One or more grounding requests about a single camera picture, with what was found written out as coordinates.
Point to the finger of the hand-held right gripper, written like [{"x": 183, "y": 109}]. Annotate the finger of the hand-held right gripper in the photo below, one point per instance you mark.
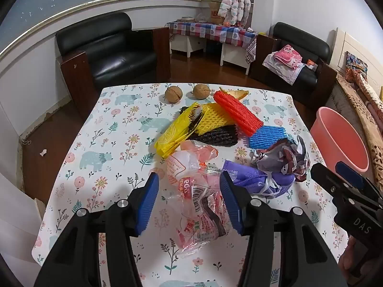
[
  {"x": 324, "y": 179},
  {"x": 348, "y": 173}
]

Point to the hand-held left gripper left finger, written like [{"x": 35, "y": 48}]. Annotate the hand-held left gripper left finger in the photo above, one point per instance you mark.
[{"x": 148, "y": 206}]

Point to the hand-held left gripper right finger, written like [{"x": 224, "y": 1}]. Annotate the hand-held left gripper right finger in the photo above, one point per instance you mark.
[{"x": 231, "y": 204}]

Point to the purple face mask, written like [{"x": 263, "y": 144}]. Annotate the purple face mask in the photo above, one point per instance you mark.
[{"x": 248, "y": 175}]

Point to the pink plastic bucket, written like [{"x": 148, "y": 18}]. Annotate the pink plastic bucket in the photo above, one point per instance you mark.
[{"x": 338, "y": 137}]

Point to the clear red-printed plastic wrapper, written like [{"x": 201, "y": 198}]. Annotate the clear red-printed plastic wrapper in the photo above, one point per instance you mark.
[{"x": 194, "y": 185}]

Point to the dark red wrapper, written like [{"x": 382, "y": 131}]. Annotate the dark red wrapper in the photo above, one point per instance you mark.
[{"x": 281, "y": 157}]

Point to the black foam fruit net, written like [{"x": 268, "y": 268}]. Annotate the black foam fruit net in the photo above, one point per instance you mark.
[{"x": 218, "y": 137}]

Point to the blue foam fruit net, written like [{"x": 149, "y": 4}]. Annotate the blue foam fruit net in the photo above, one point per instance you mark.
[{"x": 264, "y": 136}]

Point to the yellow plastic bag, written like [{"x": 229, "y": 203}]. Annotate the yellow plastic bag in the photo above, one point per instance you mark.
[{"x": 176, "y": 134}]

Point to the yellow foam fruit net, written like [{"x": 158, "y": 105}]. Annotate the yellow foam fruit net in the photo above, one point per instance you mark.
[{"x": 214, "y": 118}]

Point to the red foam fruit net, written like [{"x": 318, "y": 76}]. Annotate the red foam fruit net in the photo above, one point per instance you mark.
[{"x": 236, "y": 110}]

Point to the floral patterned sofa bed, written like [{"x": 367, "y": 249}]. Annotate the floral patterned sofa bed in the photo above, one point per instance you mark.
[{"x": 359, "y": 119}]

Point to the floral bear tablecloth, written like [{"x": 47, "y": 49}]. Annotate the floral bear tablecloth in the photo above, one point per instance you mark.
[{"x": 104, "y": 155}]

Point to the rolled floral quilt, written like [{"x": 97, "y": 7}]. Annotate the rolled floral quilt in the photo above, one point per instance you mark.
[{"x": 371, "y": 89}]

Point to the colourful patterned pillow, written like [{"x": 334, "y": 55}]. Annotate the colourful patterned pillow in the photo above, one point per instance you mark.
[{"x": 356, "y": 65}]

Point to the orange peel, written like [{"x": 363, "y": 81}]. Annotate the orange peel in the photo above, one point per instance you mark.
[{"x": 236, "y": 94}]

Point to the brown walnut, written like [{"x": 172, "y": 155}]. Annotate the brown walnut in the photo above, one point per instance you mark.
[
  {"x": 173, "y": 94},
  {"x": 201, "y": 91}
]

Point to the small orange box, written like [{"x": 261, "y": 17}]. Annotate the small orange box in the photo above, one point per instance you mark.
[{"x": 312, "y": 64}]

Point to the white patterned cloth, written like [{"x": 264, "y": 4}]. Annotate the white patterned cloth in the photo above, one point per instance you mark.
[{"x": 281, "y": 70}]

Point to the white paper scrap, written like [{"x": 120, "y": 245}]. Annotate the white paper scrap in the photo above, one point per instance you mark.
[{"x": 43, "y": 152}]

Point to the pink folded clothes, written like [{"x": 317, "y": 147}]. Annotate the pink folded clothes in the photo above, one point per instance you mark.
[{"x": 287, "y": 55}]

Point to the cream bed headboard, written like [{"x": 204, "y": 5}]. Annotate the cream bed headboard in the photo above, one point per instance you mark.
[{"x": 353, "y": 41}]

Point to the black leather armchair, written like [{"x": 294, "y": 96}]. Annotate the black leather armchair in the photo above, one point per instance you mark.
[
  {"x": 299, "y": 44},
  {"x": 104, "y": 47}
]

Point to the white low table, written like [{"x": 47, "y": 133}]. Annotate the white low table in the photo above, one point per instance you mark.
[{"x": 233, "y": 56}]

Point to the checked table cover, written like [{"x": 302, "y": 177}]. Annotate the checked table cover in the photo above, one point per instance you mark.
[{"x": 209, "y": 30}]

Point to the hanging puffy pastel jacket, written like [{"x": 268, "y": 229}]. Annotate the hanging puffy pastel jacket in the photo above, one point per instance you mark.
[{"x": 235, "y": 0}]

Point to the curved window with blinds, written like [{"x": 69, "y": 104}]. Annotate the curved window with blinds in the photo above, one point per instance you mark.
[{"x": 59, "y": 0}]

